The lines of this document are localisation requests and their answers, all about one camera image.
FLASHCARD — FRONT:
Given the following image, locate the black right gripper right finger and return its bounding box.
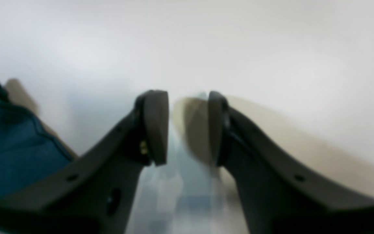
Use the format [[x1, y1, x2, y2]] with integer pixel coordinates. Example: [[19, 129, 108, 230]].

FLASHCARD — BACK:
[[208, 91, 374, 234]]

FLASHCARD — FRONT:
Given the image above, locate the dark blue t-shirt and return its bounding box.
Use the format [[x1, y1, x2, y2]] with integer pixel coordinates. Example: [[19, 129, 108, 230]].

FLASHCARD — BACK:
[[0, 85, 74, 197]]

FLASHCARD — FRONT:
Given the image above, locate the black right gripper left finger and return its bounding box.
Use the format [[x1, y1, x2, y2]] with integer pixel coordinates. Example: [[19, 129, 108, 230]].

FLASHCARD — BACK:
[[0, 90, 169, 234]]

